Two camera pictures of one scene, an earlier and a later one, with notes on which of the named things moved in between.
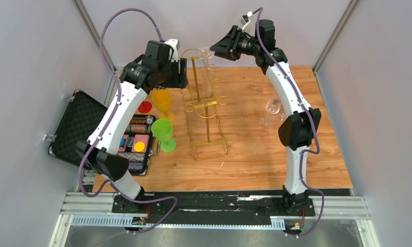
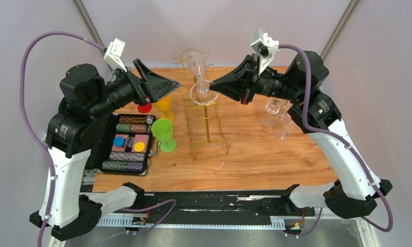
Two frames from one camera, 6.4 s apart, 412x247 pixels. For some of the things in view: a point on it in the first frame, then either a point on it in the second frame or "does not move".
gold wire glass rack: [201, 102] does not move
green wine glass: [162, 129] does not move
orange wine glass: [162, 99] does not move
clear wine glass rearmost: [206, 53] → [200, 92]
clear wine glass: [273, 107] does not move
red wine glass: [145, 107] does not move
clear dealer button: [130, 141] does not move
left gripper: [180, 80] → [157, 86]
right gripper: [228, 49] → [240, 82]
